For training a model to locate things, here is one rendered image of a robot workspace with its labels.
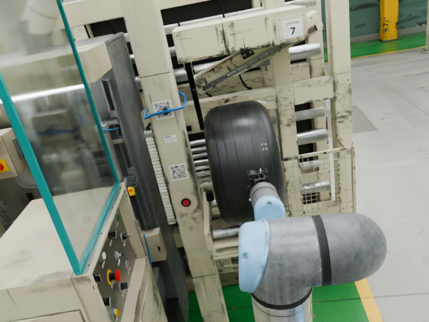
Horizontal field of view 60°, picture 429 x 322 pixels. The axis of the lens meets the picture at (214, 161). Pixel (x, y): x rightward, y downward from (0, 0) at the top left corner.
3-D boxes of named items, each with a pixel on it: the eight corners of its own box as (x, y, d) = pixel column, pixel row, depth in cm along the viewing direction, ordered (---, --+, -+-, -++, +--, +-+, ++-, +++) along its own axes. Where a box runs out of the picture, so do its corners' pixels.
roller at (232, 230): (211, 234, 177) (211, 241, 174) (209, 227, 175) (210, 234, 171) (284, 222, 176) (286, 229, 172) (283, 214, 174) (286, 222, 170)
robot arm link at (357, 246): (402, 206, 57) (328, 218, 123) (318, 213, 59) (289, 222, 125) (417, 285, 55) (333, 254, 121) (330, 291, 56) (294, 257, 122)
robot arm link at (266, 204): (256, 233, 112) (253, 203, 110) (252, 215, 124) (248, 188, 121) (288, 229, 112) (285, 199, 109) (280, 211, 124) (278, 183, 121)
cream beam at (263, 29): (178, 64, 173) (171, 32, 167) (180, 56, 196) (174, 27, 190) (309, 40, 170) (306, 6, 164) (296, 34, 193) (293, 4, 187)
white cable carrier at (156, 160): (168, 224, 179) (143, 131, 159) (169, 218, 183) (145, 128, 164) (177, 223, 179) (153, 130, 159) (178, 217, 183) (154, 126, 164)
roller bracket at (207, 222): (207, 252, 171) (203, 234, 167) (206, 206, 207) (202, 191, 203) (214, 250, 171) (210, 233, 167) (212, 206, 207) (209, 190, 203)
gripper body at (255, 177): (266, 167, 137) (272, 177, 126) (269, 188, 140) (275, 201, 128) (246, 170, 137) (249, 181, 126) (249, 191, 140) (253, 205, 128)
